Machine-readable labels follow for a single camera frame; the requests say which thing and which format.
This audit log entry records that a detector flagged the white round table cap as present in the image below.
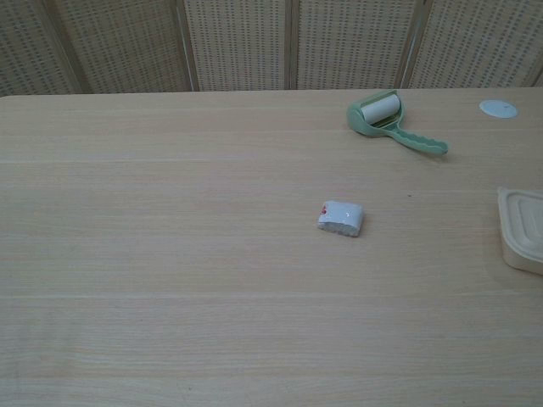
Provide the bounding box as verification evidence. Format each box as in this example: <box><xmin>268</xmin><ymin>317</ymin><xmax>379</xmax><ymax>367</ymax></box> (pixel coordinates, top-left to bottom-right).
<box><xmin>479</xmin><ymin>99</ymin><xmax>519</xmax><ymax>117</ymax></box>

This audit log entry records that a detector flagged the green lint roller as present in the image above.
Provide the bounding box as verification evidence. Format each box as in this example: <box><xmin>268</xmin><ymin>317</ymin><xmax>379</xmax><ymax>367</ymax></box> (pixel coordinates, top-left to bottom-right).
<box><xmin>346</xmin><ymin>90</ymin><xmax>450</xmax><ymax>156</ymax></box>

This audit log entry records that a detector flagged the woven rattan folding screen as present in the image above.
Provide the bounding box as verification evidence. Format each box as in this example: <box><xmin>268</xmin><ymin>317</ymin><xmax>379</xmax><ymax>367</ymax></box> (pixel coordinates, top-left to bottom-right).
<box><xmin>0</xmin><ymin>0</ymin><xmax>543</xmax><ymax>98</ymax></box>

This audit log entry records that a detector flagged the beige lidded plastic container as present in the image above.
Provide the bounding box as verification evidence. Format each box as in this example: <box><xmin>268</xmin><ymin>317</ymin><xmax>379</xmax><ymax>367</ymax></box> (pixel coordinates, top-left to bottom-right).
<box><xmin>496</xmin><ymin>186</ymin><xmax>543</xmax><ymax>277</ymax></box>

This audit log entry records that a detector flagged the small white wrapped packet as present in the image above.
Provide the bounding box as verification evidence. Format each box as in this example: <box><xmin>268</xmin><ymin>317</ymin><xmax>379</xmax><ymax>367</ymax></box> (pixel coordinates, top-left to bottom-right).
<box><xmin>314</xmin><ymin>198</ymin><xmax>368</xmax><ymax>240</ymax></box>

